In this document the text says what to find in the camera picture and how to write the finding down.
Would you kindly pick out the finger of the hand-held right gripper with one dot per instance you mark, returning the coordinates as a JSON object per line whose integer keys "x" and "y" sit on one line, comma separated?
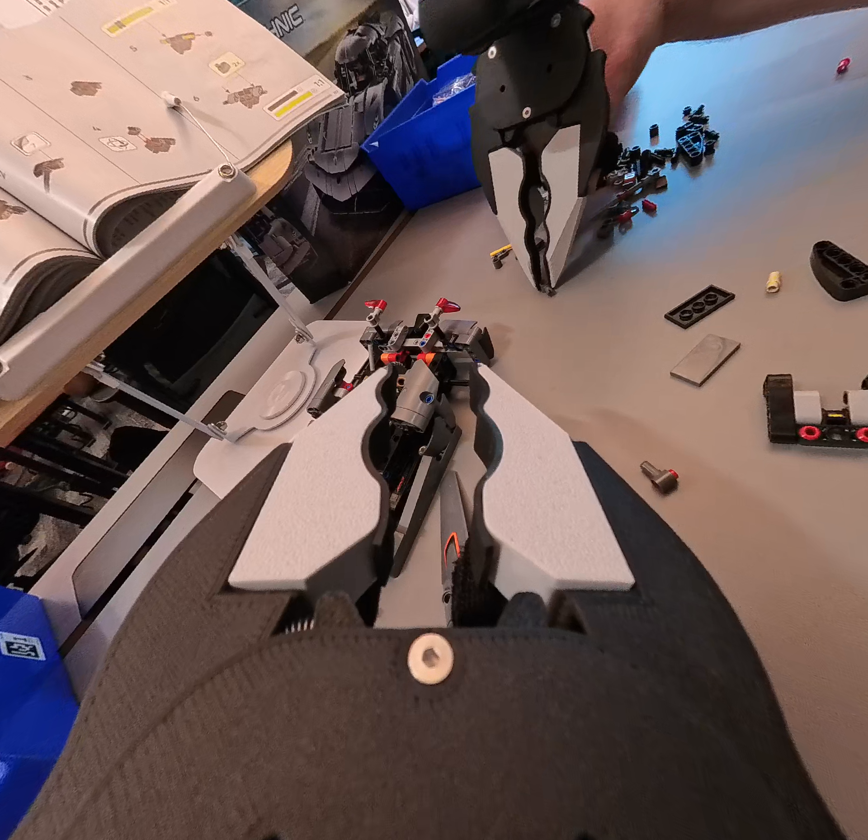
{"x": 507, "y": 189}
{"x": 566, "y": 168}

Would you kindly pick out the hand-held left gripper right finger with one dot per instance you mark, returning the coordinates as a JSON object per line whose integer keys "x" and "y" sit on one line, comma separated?
{"x": 556, "y": 514}

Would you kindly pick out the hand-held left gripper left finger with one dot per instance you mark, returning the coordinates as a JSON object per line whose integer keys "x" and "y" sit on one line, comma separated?
{"x": 312, "y": 514}

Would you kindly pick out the large lego car model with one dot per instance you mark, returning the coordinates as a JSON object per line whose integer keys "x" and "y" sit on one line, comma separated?
{"x": 417, "y": 399}

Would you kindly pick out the black lego plate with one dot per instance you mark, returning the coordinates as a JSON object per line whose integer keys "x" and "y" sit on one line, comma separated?
{"x": 698, "y": 308}

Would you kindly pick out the grey lego tile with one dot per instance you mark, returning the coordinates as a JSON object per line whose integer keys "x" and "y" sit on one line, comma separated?
{"x": 705, "y": 358}

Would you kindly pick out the small black lego assembly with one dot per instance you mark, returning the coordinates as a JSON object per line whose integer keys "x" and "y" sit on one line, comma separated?
{"x": 780, "y": 413}

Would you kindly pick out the grey pointed lego wing assembly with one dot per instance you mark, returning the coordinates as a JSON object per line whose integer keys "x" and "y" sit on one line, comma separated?
{"x": 453, "y": 514}

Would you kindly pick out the grey lego pin red tip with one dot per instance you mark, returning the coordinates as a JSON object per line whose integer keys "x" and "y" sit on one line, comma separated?
{"x": 656, "y": 475}

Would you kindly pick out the pile of loose lego pieces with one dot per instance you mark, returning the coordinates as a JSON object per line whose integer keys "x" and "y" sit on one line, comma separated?
{"x": 692, "y": 138}

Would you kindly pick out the dark lego set box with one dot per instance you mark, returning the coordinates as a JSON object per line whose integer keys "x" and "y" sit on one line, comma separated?
{"x": 366, "y": 74}

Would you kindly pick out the tan lego pin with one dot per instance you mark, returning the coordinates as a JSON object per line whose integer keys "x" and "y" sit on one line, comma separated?
{"x": 774, "y": 282}

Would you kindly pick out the black curved lego piece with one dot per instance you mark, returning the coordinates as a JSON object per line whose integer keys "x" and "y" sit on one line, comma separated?
{"x": 841, "y": 270}

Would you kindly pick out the lego instruction booklet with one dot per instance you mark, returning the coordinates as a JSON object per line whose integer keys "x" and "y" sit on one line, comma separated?
{"x": 135, "y": 107}

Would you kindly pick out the blue plastic bin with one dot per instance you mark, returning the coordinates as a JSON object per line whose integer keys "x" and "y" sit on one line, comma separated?
{"x": 420, "y": 155}

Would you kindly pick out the white book stand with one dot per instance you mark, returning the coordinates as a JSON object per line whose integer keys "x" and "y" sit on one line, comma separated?
{"x": 135, "y": 250}

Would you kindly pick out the blue bin white label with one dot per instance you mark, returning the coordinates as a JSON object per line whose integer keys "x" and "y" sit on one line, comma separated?
{"x": 34, "y": 718}

